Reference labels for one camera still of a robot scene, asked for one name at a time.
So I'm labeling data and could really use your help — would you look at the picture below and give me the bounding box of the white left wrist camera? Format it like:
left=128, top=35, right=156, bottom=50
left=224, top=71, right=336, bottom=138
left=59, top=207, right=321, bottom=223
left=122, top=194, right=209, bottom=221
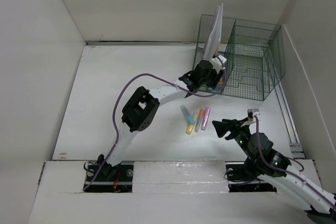
left=210, top=55, right=227, bottom=73

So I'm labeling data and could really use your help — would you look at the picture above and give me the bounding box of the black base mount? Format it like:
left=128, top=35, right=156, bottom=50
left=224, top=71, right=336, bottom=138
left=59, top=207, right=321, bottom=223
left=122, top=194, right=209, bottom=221
left=224, top=162, right=277, bottom=193
left=83, top=154, right=134, bottom=193

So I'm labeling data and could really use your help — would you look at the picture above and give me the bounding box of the clear purple-zip document pouch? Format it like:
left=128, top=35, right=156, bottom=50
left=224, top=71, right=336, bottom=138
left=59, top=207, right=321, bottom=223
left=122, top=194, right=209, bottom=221
left=203, top=3, right=223, bottom=60

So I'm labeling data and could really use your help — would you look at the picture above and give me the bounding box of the yellow capsule marker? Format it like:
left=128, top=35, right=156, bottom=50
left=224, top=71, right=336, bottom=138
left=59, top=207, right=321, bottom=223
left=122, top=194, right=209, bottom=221
left=186, top=122, right=195, bottom=135

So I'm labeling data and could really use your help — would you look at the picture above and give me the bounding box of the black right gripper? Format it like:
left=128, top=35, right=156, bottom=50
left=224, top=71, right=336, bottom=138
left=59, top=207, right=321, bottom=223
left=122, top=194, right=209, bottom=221
left=212, top=116, right=255, bottom=160

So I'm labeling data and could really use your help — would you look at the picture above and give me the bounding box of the green wire mesh organizer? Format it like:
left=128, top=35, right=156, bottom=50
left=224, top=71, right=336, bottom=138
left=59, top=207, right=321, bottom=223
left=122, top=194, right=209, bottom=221
left=193, top=14, right=287, bottom=101

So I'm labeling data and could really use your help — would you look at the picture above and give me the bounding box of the pink purple marker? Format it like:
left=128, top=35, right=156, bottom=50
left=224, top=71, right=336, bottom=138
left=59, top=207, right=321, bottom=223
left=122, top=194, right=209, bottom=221
left=201, top=107, right=211, bottom=131

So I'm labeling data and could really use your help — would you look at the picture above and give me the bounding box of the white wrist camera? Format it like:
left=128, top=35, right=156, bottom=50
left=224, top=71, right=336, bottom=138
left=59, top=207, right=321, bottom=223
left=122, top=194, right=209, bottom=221
left=210, top=55, right=227, bottom=73
left=241, top=109, right=260, bottom=127

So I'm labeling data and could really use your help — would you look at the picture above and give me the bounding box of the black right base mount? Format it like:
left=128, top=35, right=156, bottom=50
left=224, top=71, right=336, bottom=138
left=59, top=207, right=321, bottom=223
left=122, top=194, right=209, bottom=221
left=224, top=162, right=277, bottom=193

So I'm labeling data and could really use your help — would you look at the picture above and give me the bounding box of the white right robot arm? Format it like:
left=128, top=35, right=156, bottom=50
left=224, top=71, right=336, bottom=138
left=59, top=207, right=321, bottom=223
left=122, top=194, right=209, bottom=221
left=212, top=118, right=335, bottom=223

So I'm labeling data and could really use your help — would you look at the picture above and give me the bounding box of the orange clear marker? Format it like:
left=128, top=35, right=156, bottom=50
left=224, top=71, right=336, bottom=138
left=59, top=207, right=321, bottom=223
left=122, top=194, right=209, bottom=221
left=198, top=109, right=205, bottom=123

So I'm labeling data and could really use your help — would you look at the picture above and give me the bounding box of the light blue marker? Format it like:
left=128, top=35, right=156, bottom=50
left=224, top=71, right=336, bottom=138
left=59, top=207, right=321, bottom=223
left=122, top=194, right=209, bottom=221
left=180, top=105, right=195, bottom=124

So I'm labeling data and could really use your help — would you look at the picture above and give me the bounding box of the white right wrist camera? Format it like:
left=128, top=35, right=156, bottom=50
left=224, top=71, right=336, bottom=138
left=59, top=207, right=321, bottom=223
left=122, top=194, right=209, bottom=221
left=241, top=109, right=260, bottom=127

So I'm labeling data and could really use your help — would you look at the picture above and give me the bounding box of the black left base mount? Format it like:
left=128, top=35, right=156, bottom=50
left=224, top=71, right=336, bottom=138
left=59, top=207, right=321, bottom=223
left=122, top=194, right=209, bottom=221
left=83, top=154, right=134, bottom=193

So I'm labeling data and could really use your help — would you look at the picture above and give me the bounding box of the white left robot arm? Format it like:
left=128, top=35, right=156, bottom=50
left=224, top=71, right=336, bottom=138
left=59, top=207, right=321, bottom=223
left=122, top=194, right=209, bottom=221
left=97, top=55, right=227, bottom=180

